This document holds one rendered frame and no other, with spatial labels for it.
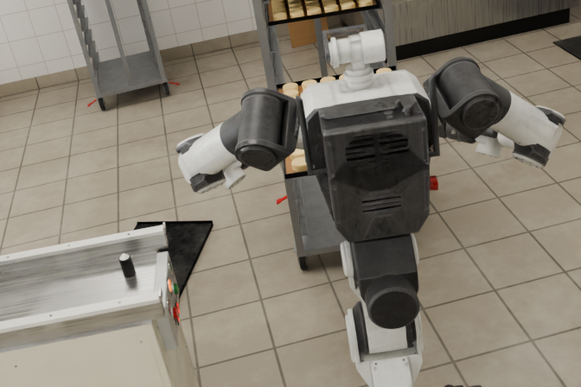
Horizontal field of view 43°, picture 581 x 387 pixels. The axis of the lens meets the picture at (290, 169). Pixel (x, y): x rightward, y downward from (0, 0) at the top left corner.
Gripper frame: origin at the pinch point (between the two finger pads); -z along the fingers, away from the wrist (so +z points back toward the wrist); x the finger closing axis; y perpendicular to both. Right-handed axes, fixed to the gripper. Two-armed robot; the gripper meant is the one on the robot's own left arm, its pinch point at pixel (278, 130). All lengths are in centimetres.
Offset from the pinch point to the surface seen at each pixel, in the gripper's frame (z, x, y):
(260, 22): -38, 15, 40
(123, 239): 53, -11, 11
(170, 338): 62, -26, -14
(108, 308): 73, -10, -10
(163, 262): 49, -16, 0
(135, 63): -146, -86, 297
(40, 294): 76, -16, 19
